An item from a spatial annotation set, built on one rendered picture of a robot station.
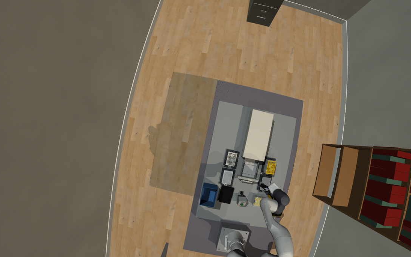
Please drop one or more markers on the blue open-top bin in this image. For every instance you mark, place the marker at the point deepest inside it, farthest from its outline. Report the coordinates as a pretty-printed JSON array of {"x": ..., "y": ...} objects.
[{"x": 208, "y": 196}]

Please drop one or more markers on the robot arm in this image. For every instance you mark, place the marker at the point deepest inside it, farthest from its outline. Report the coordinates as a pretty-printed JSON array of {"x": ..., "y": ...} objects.
[{"x": 283, "y": 242}]

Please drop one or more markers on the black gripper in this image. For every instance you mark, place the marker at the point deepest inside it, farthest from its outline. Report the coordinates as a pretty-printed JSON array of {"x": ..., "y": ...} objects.
[{"x": 264, "y": 186}]

